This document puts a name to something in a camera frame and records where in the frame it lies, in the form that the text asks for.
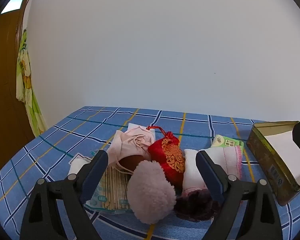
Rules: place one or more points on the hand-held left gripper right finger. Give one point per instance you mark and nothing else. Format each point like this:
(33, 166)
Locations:
(210, 177)

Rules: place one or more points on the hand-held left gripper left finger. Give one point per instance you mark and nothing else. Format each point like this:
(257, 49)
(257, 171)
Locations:
(96, 172)

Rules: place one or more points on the clear packet of wooden sticks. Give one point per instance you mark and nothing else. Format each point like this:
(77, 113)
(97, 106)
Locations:
(113, 187)

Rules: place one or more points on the white towel pink trim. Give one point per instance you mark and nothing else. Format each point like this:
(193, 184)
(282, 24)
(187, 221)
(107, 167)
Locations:
(230, 160)

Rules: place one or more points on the maroon fuzzy cloth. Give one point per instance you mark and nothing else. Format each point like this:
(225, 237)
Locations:
(195, 205)

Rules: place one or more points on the red face mask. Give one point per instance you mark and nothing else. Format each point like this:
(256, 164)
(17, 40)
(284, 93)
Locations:
(132, 162)

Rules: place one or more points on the green tissue packet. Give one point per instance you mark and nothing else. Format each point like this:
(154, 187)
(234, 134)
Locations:
(225, 142)

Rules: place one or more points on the gold metal tin box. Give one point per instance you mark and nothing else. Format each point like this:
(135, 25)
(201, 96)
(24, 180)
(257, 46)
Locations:
(265, 160)

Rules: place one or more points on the pink cloth face mask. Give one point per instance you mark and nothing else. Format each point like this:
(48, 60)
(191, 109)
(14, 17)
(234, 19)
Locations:
(132, 142)

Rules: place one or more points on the pink fluffy pad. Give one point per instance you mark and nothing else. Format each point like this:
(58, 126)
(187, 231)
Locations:
(150, 195)

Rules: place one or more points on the white sponge block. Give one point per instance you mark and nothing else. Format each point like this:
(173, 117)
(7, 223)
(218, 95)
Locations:
(133, 125)

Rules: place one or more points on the white cloth label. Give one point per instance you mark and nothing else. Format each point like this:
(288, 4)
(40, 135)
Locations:
(76, 166)

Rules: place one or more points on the blue plaid blanket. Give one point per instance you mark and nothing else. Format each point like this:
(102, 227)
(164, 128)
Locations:
(65, 135)

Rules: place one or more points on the green yellow cartoon cloth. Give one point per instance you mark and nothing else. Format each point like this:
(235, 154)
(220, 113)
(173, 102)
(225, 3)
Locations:
(27, 92)

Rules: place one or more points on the brown wooden door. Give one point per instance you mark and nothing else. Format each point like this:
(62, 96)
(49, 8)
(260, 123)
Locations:
(2, 80)

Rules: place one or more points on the transom window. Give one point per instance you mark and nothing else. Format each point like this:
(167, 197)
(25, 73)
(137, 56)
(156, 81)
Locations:
(11, 2)

